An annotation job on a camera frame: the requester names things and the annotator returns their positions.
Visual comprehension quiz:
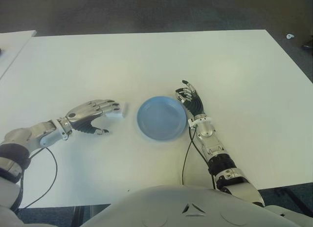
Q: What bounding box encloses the grey robot torso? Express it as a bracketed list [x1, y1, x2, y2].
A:
[78, 184, 304, 227]

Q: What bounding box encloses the blue round plate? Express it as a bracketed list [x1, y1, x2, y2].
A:
[136, 96, 189, 141]

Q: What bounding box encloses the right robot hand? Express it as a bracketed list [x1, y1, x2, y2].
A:
[174, 79, 206, 119]

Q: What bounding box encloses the white charger block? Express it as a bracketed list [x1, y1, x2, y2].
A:
[106, 102, 129, 119]

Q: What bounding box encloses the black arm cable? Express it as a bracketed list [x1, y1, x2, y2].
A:
[17, 147, 58, 209]
[181, 126, 218, 191]

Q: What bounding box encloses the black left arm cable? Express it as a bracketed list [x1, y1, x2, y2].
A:
[17, 147, 58, 209]

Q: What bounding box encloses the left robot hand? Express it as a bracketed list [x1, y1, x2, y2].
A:
[64, 99, 121, 135]

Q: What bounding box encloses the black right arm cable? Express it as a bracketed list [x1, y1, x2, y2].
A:
[181, 126, 218, 191]

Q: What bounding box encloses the white side table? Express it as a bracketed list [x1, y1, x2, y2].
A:
[0, 30, 37, 80]

